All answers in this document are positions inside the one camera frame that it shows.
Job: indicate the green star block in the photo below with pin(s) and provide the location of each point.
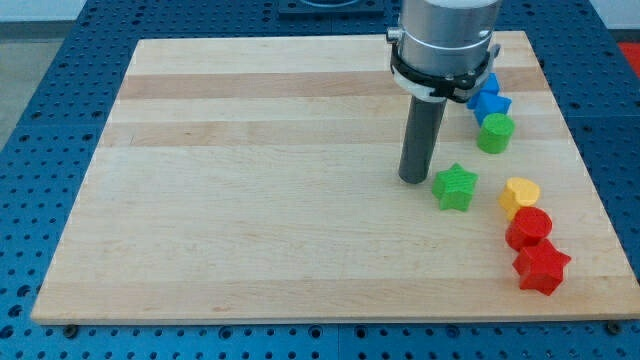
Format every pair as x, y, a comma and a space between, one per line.
454, 188

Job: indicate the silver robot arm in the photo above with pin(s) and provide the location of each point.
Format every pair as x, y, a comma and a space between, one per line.
441, 49

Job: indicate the blue star block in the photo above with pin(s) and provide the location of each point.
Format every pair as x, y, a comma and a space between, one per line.
489, 103

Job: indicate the red star block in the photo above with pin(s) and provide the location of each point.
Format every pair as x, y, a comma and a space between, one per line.
541, 267

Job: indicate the light wooden board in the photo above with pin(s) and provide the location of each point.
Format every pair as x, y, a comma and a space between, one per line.
254, 180

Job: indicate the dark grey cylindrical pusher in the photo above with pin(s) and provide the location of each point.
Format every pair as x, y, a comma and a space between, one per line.
423, 124

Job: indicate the green cylinder block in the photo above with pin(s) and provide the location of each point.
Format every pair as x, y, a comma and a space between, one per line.
495, 133

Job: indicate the blue cube block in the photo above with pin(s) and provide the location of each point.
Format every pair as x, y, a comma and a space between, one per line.
492, 86

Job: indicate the yellow heart block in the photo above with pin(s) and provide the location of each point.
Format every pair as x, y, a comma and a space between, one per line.
518, 192

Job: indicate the red cylinder block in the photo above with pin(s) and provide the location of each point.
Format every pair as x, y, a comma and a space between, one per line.
528, 227

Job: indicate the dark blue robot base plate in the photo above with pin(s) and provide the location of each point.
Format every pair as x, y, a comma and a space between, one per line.
295, 8

